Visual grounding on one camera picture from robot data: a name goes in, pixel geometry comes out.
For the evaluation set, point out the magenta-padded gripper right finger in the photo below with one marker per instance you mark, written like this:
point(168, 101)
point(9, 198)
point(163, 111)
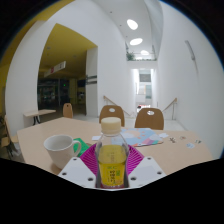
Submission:
point(145, 170)

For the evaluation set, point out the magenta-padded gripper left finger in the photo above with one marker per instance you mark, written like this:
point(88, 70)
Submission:
point(78, 170)

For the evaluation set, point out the yellow drink bottle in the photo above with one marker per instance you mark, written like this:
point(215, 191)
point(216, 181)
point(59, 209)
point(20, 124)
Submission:
point(112, 163)

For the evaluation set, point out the green folded paper piece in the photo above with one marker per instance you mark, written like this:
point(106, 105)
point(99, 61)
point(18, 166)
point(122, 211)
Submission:
point(83, 145)

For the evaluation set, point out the white ceramic mug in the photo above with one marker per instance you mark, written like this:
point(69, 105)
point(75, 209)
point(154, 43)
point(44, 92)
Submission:
point(60, 150)

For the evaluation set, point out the pastel colourful printed booklet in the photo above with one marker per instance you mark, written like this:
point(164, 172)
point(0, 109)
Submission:
point(141, 136)

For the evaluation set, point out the small wooden side table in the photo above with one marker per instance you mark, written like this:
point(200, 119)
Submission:
point(39, 112)

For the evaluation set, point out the wooden stair handrail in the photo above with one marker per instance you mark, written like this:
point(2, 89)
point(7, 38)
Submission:
point(111, 102)
point(170, 104)

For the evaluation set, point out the hanging white red sign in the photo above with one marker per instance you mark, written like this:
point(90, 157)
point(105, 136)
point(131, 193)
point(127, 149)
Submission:
point(55, 69)

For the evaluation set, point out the green potted balcony plant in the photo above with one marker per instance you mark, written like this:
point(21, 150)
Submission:
point(130, 56)

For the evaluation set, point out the group of oval ceiling lights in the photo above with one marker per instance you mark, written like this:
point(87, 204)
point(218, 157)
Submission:
point(132, 24)

